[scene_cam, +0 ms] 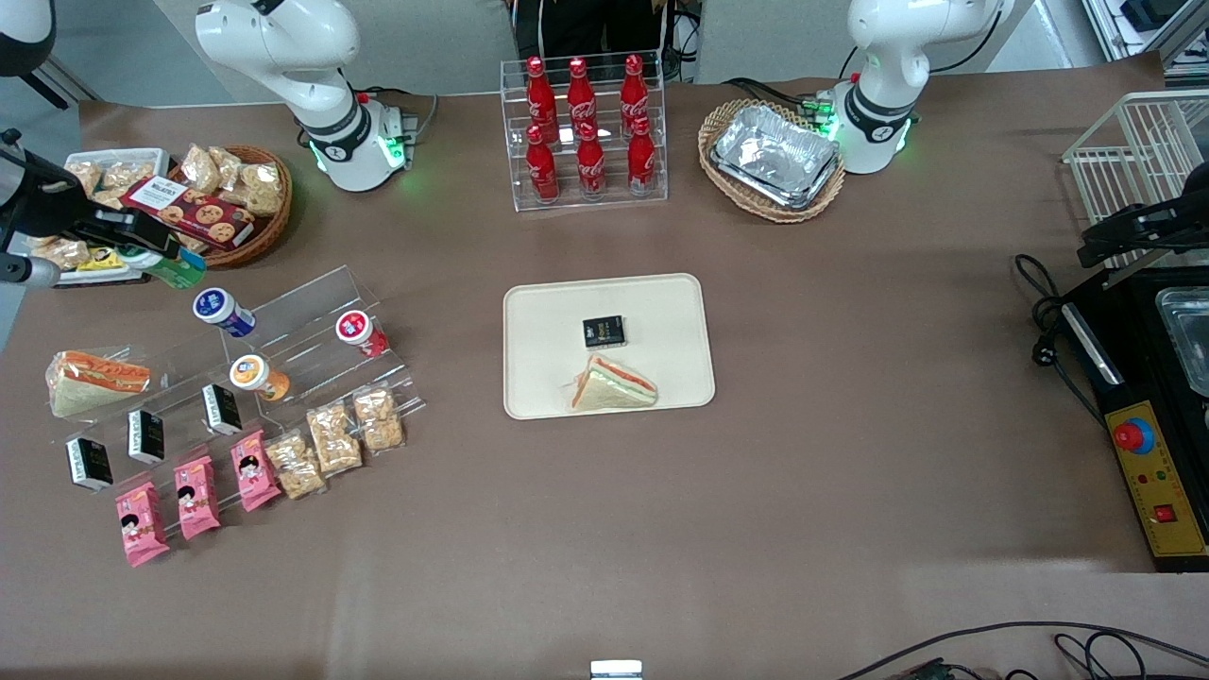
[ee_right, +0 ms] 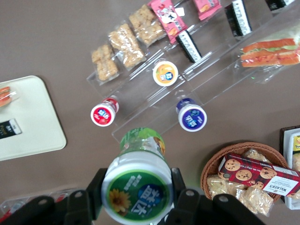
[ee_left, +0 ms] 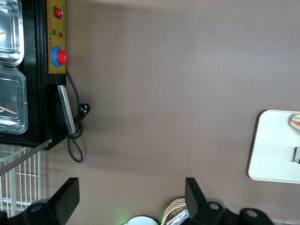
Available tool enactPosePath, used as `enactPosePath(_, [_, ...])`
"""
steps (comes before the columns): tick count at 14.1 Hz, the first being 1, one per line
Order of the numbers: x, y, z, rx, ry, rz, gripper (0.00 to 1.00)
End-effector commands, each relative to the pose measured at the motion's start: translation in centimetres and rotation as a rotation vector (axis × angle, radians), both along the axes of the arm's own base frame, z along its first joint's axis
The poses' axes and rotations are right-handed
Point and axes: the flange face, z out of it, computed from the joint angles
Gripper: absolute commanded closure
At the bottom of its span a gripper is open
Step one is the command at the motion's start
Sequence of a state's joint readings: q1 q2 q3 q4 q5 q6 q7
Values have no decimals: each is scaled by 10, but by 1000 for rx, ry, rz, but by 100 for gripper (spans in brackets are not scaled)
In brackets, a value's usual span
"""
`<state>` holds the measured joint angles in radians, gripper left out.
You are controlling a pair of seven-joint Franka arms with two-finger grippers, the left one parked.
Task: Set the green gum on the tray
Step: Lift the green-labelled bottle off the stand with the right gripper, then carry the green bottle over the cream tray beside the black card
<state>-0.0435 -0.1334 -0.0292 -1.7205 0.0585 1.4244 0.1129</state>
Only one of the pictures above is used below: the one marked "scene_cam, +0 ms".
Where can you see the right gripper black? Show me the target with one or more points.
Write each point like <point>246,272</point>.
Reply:
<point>42,201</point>

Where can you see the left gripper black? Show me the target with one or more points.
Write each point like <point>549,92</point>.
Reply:
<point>1154,223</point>

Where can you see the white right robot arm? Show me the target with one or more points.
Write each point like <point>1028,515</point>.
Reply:
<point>283,47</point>

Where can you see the shiny metal tray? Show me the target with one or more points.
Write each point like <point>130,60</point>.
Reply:
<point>1190,335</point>

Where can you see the blue gum bottle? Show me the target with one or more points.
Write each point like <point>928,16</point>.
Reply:
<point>222,312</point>

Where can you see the orange gum bottle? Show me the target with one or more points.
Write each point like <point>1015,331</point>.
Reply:
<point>257,376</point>

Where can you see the red gum bottle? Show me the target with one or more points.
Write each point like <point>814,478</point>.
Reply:
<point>359,332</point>

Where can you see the aluminium foil tray stack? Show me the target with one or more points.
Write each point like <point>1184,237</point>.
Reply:
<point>774,151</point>

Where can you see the beige plastic serving tray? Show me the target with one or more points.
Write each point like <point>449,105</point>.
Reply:
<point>548,349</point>

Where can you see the yellow snack packet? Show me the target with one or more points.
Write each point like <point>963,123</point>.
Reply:
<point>102,261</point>

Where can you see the clear pack nut brittle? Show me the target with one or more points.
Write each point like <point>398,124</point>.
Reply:
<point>61,253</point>
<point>378,418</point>
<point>295,465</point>
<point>333,439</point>
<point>227,162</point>
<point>200,168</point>
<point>111,198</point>
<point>83,176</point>
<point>263,187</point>
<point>127,174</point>

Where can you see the red cookie box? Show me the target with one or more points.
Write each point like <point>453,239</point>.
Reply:
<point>194,212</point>

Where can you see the white plastic bin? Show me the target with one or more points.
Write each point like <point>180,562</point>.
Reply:
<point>142,156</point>

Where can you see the black machine yellow panel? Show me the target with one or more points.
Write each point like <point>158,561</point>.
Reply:
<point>1133,378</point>

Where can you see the wrapped sandwich with orange filling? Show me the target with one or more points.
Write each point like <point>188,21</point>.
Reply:
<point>94,380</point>

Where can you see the dark brown wicker basket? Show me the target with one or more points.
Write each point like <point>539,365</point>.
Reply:
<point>269,227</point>

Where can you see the clear acrylic stepped stand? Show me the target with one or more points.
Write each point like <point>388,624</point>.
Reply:
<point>326,373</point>
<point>179,397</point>

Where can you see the black diagonal pole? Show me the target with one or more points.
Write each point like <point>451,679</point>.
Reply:
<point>42,83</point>

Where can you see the red emergency stop button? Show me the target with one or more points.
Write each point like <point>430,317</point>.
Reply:
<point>1133,435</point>

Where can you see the small black white box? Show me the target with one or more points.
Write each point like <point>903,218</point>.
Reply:
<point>146,435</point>
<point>90,463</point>
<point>222,409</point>

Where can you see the pink snack packet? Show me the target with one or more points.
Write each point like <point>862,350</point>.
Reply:
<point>142,524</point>
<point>255,470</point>
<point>196,498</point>

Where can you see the light tan wicker basket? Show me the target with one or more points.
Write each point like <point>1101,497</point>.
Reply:
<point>727,194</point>

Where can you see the clear acrylic bottle rack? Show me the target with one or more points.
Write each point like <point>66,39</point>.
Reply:
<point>515,142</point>

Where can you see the red cola bottle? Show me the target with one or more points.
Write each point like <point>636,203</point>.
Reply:
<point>580,93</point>
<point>590,165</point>
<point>539,94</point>
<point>542,170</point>
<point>641,161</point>
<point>634,90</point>

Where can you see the black gold-print small box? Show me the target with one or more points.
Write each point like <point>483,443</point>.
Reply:
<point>604,331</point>

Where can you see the triangular sandwich in wrap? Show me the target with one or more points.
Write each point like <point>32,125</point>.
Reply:
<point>609,387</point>

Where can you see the brown paper table cover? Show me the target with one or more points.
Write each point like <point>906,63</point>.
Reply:
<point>661,529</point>

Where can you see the small silver metal block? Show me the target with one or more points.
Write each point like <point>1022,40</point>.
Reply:
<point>616,670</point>

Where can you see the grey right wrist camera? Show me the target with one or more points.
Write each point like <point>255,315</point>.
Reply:
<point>26,271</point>

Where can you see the metal shelf frame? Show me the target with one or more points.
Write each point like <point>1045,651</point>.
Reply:
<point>1143,24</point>

